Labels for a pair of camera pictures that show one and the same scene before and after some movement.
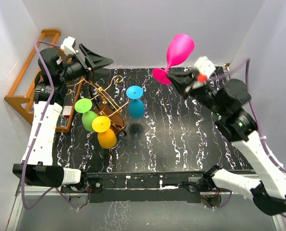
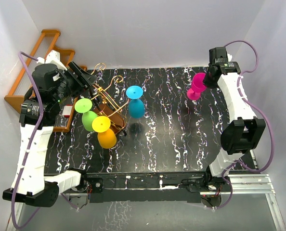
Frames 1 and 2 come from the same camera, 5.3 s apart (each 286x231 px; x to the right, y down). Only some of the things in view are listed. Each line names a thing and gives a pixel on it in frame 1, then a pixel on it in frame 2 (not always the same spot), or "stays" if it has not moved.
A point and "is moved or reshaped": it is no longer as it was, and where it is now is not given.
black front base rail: (139, 186) stays
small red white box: (67, 110) stays
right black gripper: (182, 82) to (208, 83)
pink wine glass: (179, 50) is moved or reshaped
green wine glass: (84, 106) stays
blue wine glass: (136, 106) stays
